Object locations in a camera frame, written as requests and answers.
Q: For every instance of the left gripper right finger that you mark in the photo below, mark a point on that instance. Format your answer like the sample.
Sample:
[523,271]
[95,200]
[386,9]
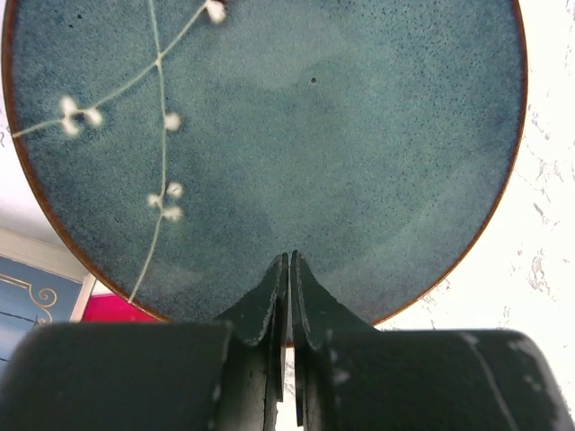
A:
[351,376]

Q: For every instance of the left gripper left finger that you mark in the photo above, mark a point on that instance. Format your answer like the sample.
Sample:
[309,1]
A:
[226,374]

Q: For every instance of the dark teal ceramic plate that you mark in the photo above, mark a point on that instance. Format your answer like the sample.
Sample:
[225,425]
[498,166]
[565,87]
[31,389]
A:
[177,147]

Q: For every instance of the red notebook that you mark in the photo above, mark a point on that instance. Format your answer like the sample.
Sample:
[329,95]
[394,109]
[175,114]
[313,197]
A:
[112,308]

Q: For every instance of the dark blue book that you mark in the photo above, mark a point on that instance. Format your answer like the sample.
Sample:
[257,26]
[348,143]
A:
[40,284]

